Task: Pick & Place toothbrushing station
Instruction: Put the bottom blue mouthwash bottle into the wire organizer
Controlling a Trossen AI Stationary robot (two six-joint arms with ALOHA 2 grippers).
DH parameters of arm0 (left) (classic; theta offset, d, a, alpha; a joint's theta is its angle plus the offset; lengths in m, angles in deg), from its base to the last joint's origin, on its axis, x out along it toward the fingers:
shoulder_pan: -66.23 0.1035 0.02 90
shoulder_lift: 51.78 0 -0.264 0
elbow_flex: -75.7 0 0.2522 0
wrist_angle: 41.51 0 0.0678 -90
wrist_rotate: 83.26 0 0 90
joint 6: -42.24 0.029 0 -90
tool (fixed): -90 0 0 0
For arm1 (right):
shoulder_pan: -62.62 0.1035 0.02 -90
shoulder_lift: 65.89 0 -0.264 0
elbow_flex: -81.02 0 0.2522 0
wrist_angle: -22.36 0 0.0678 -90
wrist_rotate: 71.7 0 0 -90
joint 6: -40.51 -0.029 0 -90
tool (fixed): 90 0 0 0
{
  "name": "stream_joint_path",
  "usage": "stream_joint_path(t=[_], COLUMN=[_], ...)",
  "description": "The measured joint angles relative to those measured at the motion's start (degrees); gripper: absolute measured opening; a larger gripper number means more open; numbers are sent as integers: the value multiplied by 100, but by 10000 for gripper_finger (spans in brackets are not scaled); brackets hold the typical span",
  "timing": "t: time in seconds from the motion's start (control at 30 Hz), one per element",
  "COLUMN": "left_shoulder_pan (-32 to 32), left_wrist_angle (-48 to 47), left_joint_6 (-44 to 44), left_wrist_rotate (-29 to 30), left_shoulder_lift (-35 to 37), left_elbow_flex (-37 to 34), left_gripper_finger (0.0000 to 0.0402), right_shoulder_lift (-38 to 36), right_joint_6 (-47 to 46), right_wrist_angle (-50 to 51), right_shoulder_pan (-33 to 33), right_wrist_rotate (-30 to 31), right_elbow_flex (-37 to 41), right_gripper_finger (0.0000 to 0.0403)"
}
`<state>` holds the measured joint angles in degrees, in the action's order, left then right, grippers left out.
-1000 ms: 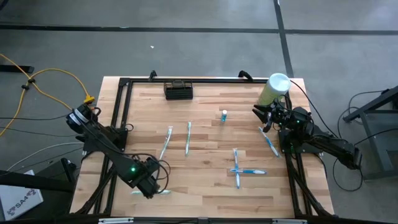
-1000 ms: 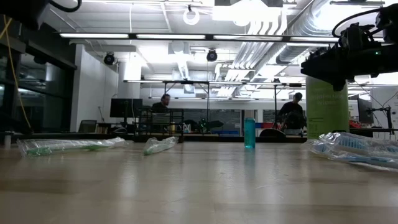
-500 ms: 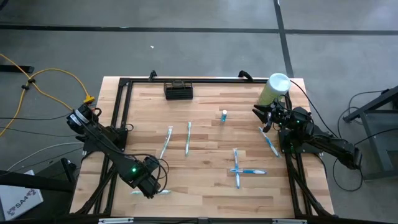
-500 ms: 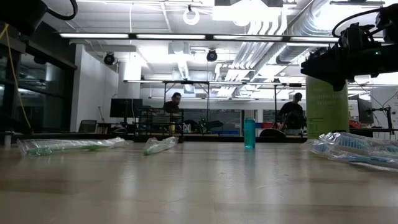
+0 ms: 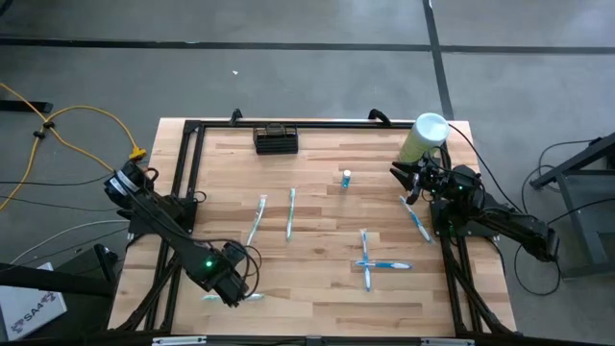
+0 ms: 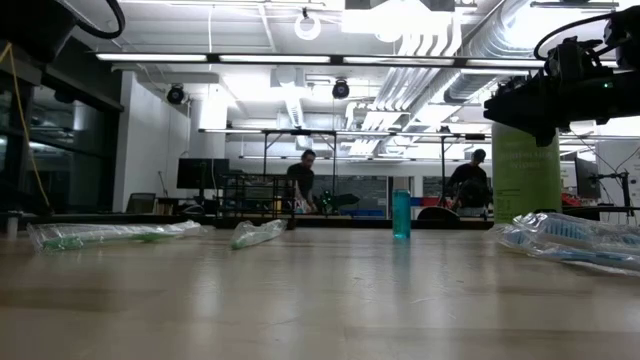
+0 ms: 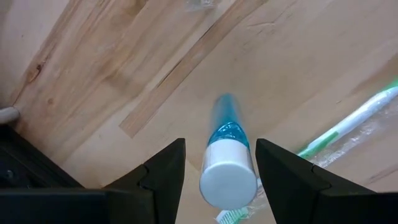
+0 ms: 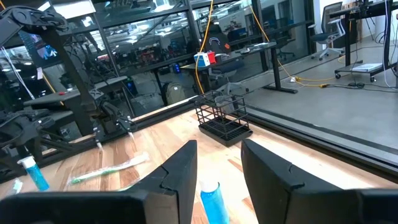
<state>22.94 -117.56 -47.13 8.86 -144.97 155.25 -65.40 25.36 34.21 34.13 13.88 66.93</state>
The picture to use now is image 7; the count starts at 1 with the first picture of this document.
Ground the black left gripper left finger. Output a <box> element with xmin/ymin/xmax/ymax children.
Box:
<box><xmin>104</xmin><ymin>138</ymin><xmax>187</xmax><ymax>224</ymax></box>

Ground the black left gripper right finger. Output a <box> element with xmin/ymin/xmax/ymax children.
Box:
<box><xmin>255</xmin><ymin>138</ymin><xmax>376</xmax><ymax>224</ymax></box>

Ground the wrapped green white toothbrush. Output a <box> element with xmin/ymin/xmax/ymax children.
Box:
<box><xmin>214</xmin><ymin>79</ymin><xmax>398</xmax><ymax>224</ymax></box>

